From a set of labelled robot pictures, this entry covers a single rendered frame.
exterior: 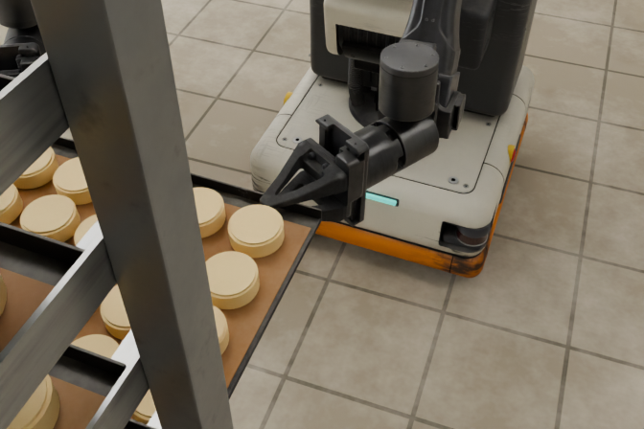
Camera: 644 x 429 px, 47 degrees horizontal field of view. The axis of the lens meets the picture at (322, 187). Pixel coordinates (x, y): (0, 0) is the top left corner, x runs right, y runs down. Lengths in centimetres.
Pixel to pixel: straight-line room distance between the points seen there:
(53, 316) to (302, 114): 165
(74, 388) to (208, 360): 7
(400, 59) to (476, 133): 120
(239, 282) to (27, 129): 38
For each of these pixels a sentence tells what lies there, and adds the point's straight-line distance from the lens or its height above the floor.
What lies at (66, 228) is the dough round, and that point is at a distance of 70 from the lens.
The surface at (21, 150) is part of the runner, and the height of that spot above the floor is 131.
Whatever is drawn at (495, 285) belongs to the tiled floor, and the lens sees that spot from 194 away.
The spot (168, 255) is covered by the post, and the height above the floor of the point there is 125.
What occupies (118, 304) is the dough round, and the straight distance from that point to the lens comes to 63.
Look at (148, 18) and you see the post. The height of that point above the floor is 135.
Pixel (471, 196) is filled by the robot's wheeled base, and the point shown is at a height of 28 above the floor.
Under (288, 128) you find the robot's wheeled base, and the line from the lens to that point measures 189.
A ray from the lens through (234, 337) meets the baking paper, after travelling 62.
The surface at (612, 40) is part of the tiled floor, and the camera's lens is 294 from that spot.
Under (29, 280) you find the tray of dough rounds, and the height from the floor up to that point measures 122.
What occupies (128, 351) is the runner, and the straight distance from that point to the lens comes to 43.
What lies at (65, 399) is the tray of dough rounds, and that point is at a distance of 42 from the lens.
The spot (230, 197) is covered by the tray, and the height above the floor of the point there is 98.
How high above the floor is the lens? 148
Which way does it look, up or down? 44 degrees down
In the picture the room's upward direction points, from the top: straight up
